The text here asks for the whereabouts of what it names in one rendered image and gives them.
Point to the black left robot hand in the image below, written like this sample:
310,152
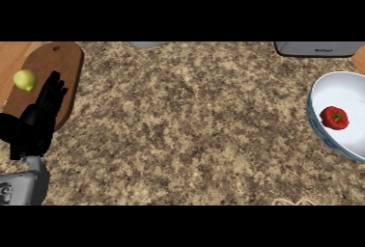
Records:
39,115

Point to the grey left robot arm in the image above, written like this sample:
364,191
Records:
24,186

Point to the red bell pepper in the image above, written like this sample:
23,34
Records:
335,118

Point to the white bowl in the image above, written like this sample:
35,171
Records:
344,96

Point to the yellow-green lemon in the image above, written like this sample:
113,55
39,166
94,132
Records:
26,79

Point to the brown wooden cutting board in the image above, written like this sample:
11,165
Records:
52,64

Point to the pale grey round object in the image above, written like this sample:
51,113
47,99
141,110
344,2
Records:
147,44

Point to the grey appliance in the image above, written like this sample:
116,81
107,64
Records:
317,49

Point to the orange-brown wooden object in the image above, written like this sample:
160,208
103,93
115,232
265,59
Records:
360,59

